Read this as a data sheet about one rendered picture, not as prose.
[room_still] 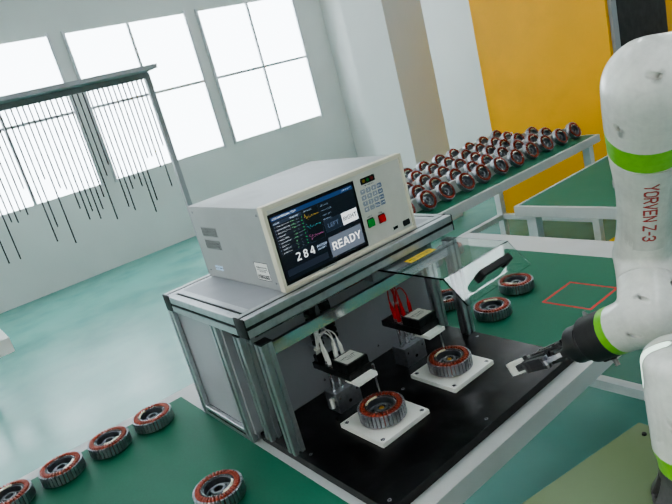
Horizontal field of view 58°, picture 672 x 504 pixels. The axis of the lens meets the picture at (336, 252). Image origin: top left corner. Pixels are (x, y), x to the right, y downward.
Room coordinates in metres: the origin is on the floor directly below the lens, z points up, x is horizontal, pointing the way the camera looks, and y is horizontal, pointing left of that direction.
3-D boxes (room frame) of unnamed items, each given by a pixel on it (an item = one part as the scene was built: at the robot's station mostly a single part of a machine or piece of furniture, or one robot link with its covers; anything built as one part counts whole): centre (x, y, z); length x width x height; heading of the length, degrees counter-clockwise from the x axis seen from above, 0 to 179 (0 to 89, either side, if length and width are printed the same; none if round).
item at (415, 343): (1.50, -0.12, 0.80); 0.07 x 0.05 x 0.06; 125
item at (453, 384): (1.38, -0.21, 0.78); 0.15 x 0.15 x 0.01; 35
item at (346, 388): (1.36, 0.07, 0.80); 0.07 x 0.05 x 0.06; 125
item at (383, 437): (1.24, -0.01, 0.78); 0.15 x 0.15 x 0.01; 35
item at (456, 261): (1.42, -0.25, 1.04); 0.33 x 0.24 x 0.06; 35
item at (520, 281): (1.82, -0.54, 0.77); 0.11 x 0.11 x 0.04
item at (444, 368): (1.38, -0.21, 0.80); 0.11 x 0.11 x 0.04
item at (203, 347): (1.45, 0.39, 0.91); 0.28 x 0.03 x 0.32; 35
